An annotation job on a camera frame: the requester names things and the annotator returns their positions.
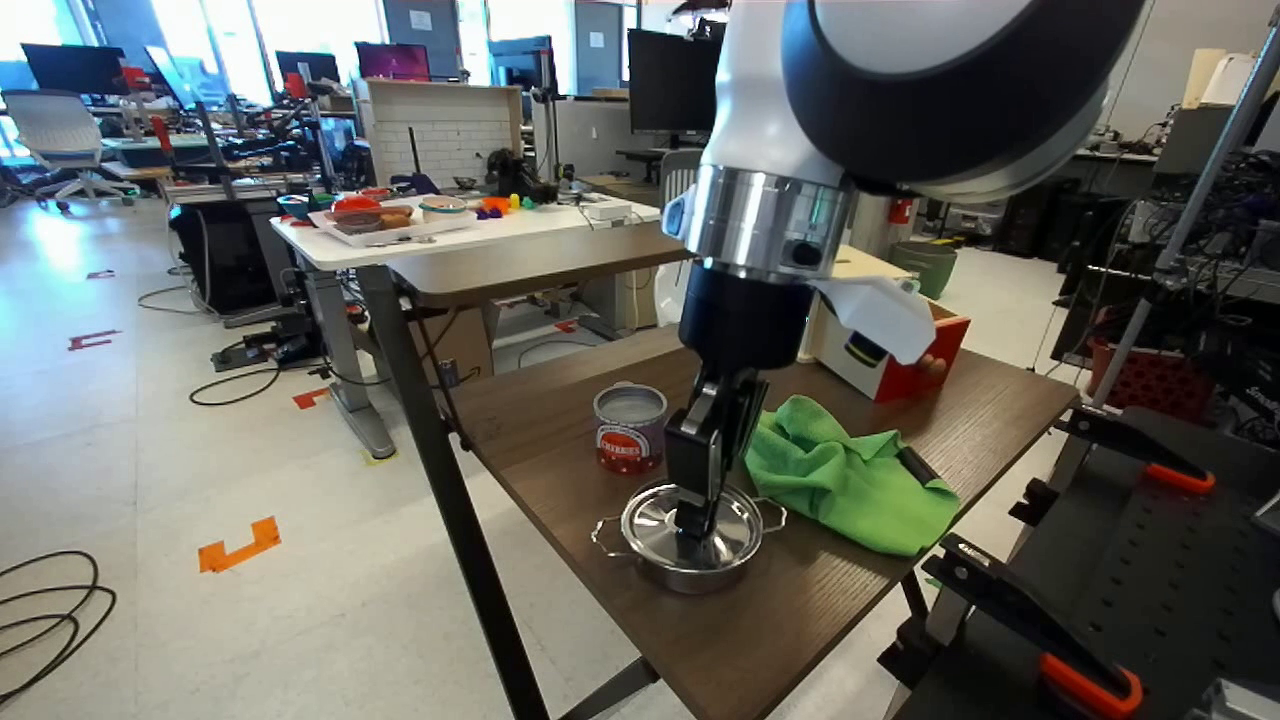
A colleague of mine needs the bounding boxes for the red and white can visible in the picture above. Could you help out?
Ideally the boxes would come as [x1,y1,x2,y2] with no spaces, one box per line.
[587,381,671,479]

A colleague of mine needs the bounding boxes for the white office chair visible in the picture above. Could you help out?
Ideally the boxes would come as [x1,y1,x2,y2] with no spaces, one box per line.
[0,86,143,216]

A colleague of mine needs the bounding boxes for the red and white box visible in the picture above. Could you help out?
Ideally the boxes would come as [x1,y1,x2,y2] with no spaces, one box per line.
[805,243,975,409]

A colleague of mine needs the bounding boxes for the small steel pot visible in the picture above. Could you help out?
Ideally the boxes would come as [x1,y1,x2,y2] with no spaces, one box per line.
[587,479,791,601]

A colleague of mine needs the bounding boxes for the steel pot lid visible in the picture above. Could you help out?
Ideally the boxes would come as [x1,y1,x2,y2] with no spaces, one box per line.
[617,479,772,575]

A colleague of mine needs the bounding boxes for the grey slanted metal pole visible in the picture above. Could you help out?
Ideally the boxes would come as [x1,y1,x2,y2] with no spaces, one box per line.
[1126,12,1280,392]

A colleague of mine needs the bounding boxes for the small black rectangular block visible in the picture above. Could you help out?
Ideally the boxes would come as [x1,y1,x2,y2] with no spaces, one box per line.
[894,444,942,487]

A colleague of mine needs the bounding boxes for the orange object on tray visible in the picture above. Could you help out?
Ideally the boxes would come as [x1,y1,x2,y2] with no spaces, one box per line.
[325,186,421,238]

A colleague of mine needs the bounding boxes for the black coiled floor cable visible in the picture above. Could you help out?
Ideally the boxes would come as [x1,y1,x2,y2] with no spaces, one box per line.
[0,548,120,707]

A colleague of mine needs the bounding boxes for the green microfiber cloth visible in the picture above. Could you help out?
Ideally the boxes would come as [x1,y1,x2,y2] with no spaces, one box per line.
[740,392,966,559]

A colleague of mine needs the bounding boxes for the white desk partition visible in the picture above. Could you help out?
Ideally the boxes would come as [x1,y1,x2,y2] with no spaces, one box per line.
[366,75,537,192]

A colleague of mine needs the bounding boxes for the small black clamp foot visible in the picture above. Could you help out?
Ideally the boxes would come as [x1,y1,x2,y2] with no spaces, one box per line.
[1008,476,1066,528]

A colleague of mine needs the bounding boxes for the black workbench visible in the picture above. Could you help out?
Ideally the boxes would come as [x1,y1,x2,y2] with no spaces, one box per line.
[876,403,1280,720]

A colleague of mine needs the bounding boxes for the large black computer monitor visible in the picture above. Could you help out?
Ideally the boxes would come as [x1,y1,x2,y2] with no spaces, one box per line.
[623,22,727,137]

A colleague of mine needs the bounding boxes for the black clamp with orange handle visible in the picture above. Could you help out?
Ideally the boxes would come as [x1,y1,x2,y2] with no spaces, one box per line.
[920,530,1153,720]

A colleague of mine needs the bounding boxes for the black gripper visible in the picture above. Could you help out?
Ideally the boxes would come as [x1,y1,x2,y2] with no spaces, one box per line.
[665,258,819,535]

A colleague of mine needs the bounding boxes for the red plastic crate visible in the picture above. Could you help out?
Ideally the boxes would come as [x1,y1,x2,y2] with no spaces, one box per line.
[1089,337,1220,427]

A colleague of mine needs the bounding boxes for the black floor cable loop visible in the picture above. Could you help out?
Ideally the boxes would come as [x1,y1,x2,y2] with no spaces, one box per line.
[183,361,287,410]

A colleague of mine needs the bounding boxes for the office desk with white top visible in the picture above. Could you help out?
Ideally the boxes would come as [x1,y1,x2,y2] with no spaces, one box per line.
[269,183,691,462]

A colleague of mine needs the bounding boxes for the green bin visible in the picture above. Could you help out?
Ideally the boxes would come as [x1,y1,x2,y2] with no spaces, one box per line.
[887,230,966,305]

